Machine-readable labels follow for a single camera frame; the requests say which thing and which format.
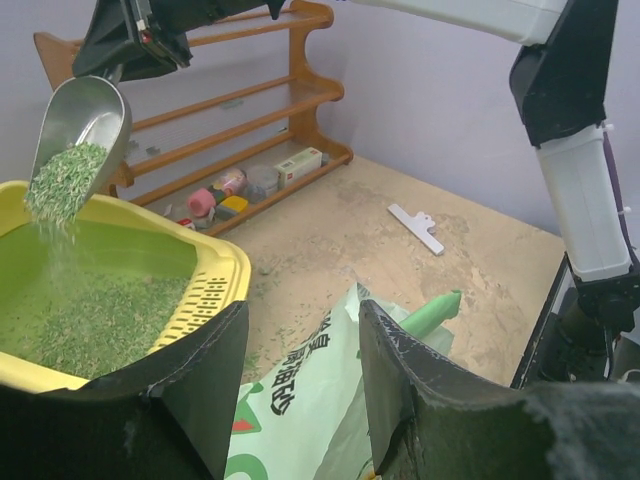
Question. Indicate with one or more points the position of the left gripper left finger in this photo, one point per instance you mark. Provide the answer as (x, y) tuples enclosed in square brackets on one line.
[(167, 416)]

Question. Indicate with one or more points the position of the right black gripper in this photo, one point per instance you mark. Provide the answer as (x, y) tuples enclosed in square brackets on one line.
[(132, 40)]

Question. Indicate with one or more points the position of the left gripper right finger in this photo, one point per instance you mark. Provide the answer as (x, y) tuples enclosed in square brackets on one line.
[(429, 418)]

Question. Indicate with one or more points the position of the silver metal scoop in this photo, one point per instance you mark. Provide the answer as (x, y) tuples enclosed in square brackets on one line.
[(83, 139)]

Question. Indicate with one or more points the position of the green cat litter bag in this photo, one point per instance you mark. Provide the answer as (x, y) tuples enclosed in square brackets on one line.
[(306, 418)]

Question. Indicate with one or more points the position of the white plastic bracket piece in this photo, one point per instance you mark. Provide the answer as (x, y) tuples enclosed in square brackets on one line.
[(421, 225)]

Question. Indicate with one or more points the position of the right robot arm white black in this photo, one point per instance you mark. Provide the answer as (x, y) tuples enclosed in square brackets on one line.
[(558, 82)]

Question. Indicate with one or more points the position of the yellow green litter box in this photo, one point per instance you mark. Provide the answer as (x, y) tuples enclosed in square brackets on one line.
[(116, 285)]

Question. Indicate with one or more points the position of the red white small box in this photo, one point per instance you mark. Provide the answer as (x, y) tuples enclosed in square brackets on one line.
[(188, 223)]

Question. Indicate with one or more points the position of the white green long box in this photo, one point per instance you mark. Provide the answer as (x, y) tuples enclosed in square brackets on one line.
[(297, 166)]

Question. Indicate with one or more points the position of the wooden three-tier rack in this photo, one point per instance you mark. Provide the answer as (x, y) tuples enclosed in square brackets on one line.
[(175, 151)]

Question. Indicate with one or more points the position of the pink patterned tube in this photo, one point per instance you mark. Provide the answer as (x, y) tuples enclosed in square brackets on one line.
[(232, 182)]

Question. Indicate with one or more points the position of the yellow grey sponge block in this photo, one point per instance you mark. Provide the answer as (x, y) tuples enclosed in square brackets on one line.
[(231, 207)]

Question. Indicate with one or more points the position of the grey round container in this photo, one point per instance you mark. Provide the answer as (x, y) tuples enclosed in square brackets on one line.
[(262, 182)]

